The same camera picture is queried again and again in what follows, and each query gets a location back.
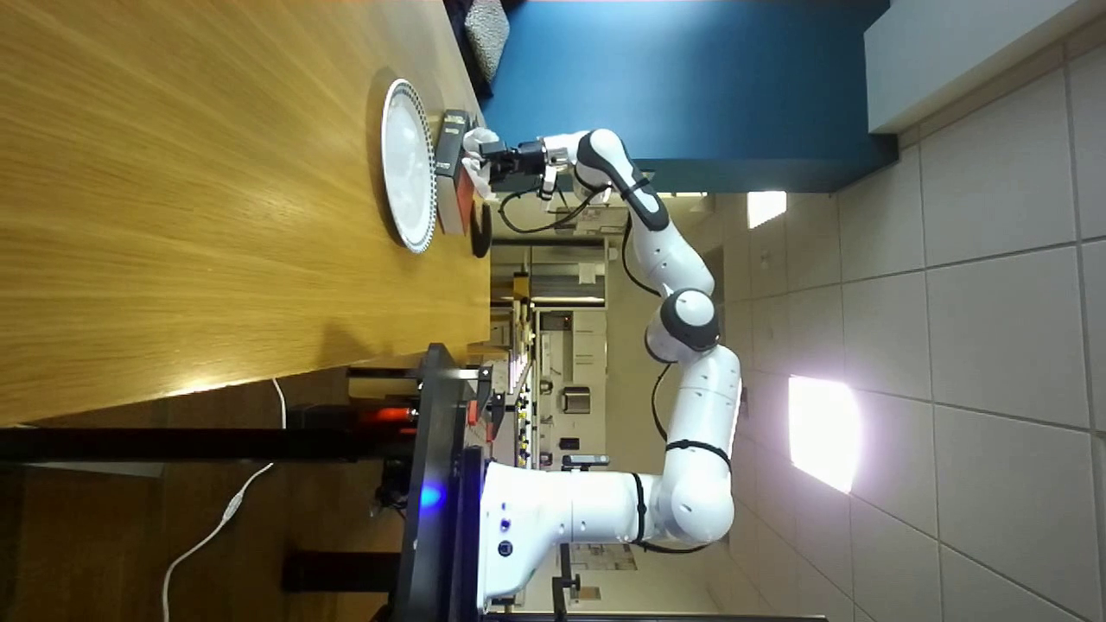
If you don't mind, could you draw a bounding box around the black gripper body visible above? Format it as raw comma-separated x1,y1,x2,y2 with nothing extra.
486,143,546,193

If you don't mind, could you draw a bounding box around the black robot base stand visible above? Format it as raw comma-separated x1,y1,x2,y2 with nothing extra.
389,345,480,622

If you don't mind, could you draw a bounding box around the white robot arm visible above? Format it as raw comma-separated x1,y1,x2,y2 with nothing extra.
467,129,744,607

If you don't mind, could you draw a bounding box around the white cable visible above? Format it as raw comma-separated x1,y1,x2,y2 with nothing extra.
154,374,289,622

